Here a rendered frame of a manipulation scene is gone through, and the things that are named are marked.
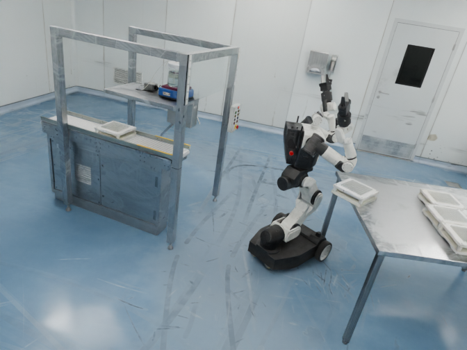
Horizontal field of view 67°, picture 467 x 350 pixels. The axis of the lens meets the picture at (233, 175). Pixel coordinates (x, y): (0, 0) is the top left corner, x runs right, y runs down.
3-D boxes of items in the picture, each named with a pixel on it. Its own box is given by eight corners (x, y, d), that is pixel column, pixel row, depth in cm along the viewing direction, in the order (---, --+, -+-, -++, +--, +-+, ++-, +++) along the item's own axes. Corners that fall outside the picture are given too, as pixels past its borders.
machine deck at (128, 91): (198, 103, 284) (199, 98, 283) (175, 112, 252) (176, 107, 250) (133, 86, 301) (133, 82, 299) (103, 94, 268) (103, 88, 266)
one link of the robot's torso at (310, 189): (316, 208, 313) (299, 187, 277) (301, 199, 324) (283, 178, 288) (326, 194, 315) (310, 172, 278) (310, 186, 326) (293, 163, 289)
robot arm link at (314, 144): (319, 159, 246) (304, 147, 246) (317, 159, 254) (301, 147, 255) (329, 145, 245) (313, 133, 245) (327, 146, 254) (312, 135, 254)
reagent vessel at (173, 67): (190, 86, 274) (192, 62, 266) (181, 89, 261) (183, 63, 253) (172, 82, 278) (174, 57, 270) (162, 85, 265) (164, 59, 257)
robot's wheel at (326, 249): (320, 265, 321) (317, 256, 306) (316, 262, 324) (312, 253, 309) (333, 248, 326) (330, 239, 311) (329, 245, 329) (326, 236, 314)
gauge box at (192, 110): (196, 125, 293) (199, 101, 284) (190, 128, 284) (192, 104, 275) (173, 119, 298) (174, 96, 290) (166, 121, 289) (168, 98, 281)
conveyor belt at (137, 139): (189, 155, 300) (190, 149, 298) (174, 165, 278) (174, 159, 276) (62, 118, 335) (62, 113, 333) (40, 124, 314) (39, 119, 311)
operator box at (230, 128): (238, 128, 364) (241, 104, 353) (231, 132, 349) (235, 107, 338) (232, 127, 365) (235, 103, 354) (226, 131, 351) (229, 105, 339)
